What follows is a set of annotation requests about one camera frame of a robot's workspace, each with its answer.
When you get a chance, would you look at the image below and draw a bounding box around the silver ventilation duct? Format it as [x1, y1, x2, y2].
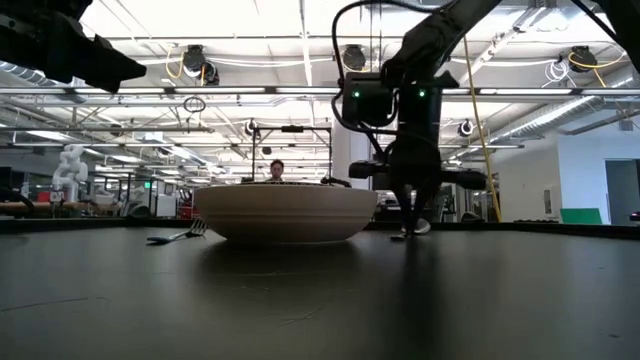
[488, 93, 640, 147]

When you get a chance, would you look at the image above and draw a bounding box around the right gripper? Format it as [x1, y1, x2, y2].
[348, 83, 489, 236]

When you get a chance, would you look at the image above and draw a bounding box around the beige shallow plate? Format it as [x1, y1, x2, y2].
[193, 181, 380, 246]

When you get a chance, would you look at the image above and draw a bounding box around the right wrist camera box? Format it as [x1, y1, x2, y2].
[341, 71, 399, 128]

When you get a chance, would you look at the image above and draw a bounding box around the black monitor stand frame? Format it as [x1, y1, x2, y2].
[250, 124, 334, 184]

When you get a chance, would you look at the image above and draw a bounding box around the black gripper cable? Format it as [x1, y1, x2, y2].
[330, 0, 454, 137]

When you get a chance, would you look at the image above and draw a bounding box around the silver metal spoon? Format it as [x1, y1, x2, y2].
[389, 217, 433, 243]

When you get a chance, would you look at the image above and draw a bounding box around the fork with blue handle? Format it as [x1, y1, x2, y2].
[145, 217, 209, 247]

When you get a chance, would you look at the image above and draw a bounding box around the green board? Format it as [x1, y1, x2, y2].
[559, 206, 604, 226]

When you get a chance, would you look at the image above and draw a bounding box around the black table frame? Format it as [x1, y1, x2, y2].
[0, 215, 640, 242]

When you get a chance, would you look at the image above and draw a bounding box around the person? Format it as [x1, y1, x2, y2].
[263, 158, 288, 183]

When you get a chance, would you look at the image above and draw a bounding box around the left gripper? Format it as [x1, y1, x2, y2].
[0, 10, 148, 94]

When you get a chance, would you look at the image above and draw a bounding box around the yellow cable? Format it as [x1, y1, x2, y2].
[461, 36, 503, 224]

